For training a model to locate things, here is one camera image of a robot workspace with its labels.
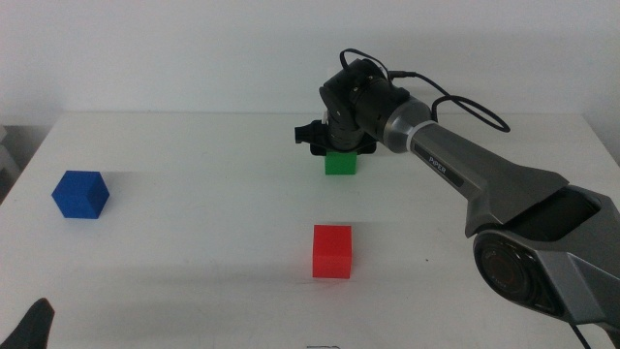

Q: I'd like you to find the green cube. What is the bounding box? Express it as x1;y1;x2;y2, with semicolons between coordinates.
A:
324;150;358;176

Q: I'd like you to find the red cube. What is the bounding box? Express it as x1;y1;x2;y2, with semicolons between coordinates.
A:
312;224;354;280

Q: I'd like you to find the blue cube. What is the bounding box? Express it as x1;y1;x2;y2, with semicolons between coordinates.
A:
50;170;110;220

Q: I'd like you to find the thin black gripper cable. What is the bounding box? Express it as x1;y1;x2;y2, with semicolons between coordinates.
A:
338;48;391;81

